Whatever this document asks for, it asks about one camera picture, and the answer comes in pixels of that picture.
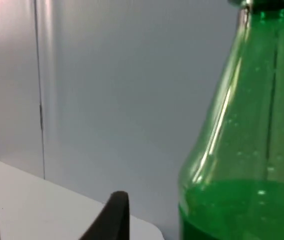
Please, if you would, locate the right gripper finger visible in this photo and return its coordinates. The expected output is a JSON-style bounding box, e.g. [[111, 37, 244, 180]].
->
[[77, 191, 130, 240]]

